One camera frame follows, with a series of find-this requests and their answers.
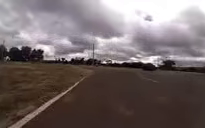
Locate tall thin pole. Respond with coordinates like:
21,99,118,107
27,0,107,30
92,43,96,61

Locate low distant bushes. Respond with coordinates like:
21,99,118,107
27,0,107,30
43,57,158,72

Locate dark asphalt road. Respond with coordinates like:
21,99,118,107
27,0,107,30
21,66,205,128

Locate lone dark tree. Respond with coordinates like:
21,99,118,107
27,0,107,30
159,59,177,71

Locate pale concrete kerb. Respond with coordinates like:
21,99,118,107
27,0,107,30
7,75,88,128

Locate dry brown grass field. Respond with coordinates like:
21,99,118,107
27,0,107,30
0,61,95,128

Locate row of dark trees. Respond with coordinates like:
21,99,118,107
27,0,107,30
0,44,45,63

